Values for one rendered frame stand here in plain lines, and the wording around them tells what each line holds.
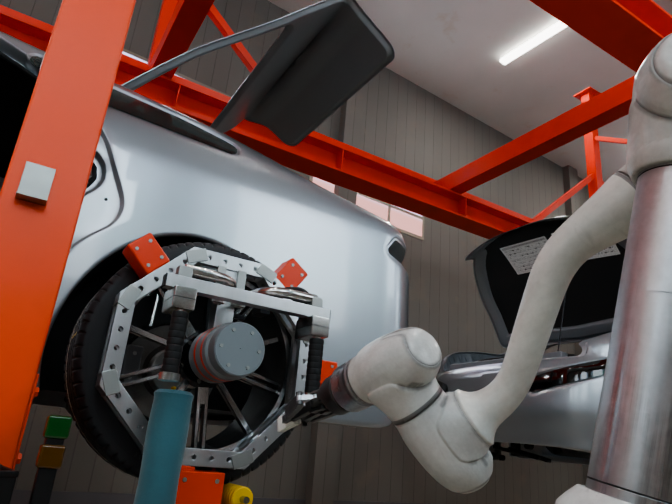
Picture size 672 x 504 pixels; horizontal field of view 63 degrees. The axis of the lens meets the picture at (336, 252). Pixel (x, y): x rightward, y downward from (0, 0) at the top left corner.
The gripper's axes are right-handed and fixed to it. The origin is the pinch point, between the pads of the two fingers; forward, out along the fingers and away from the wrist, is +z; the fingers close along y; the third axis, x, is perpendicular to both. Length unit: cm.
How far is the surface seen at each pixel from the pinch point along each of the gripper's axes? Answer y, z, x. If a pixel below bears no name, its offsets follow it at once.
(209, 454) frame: 2.7, 32.0, -0.6
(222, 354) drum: 9.5, 12.4, -17.9
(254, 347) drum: 1.8, 11.0, -20.5
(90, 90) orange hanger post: 50, 5, -77
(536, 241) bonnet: -296, 87, -196
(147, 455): 20.8, 23.6, 2.8
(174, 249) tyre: 18, 27, -53
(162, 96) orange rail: -25, 200, -311
